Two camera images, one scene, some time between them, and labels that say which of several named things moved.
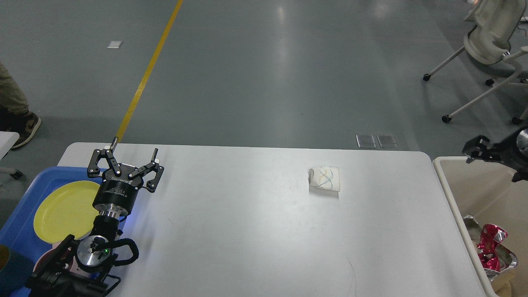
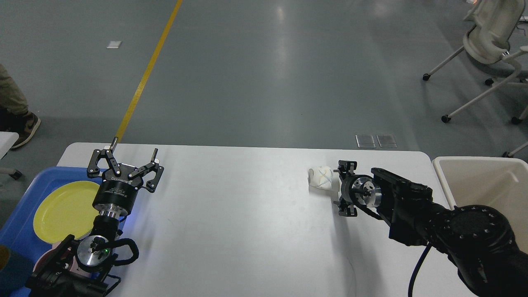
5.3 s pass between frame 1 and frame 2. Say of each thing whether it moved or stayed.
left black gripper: stayed
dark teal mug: stayed
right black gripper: moved
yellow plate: stayed
